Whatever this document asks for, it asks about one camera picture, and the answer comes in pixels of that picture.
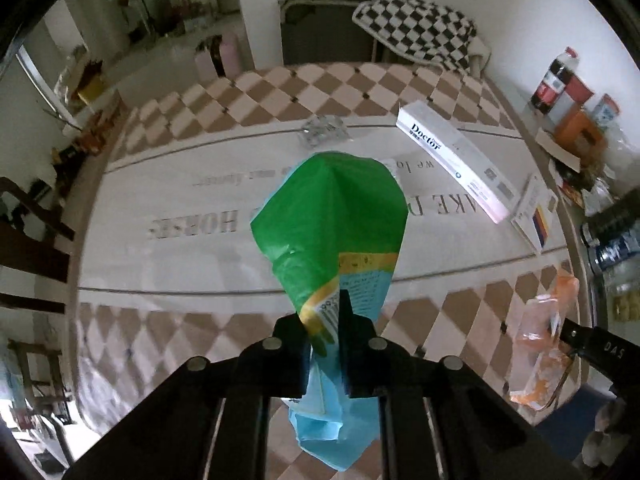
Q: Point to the cola bottle red cap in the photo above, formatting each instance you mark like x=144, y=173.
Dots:
x=552, y=80

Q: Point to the dark bottle blue label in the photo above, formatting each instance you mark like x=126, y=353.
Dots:
x=612, y=240

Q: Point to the red container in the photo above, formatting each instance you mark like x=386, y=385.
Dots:
x=580, y=91

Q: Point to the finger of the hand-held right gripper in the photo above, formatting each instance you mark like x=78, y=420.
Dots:
x=600, y=347

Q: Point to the orange cardboard box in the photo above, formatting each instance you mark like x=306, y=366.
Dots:
x=580, y=132

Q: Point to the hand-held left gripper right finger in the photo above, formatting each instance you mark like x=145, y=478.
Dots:
x=357, y=355

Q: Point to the long white carton box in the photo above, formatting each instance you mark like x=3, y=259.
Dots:
x=452, y=152

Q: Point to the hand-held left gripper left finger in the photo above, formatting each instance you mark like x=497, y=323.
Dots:
x=290, y=355

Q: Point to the yellow box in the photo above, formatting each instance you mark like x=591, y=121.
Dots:
x=91, y=89

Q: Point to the clear crumpled plastic wrapper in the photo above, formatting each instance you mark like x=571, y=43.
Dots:
x=324, y=130

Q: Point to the dark folding bed frame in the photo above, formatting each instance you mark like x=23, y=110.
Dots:
x=320, y=35

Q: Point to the dark wooden chair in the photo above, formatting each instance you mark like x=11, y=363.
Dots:
x=30, y=250

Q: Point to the small white box coloured stripes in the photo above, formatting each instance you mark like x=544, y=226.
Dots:
x=537, y=215

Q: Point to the green and blue snack packet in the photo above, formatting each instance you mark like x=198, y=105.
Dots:
x=330, y=210

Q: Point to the orange transparent plastic packet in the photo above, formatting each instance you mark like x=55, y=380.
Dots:
x=537, y=330

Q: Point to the blue and white carton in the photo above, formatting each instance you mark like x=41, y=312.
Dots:
x=606, y=110

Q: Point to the black and white checkered blanket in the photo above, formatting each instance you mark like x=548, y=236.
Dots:
x=420, y=25

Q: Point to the person's right hand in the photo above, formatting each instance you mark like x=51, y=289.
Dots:
x=602, y=430

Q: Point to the checked printed tablecloth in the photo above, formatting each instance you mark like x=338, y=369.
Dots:
x=200, y=220

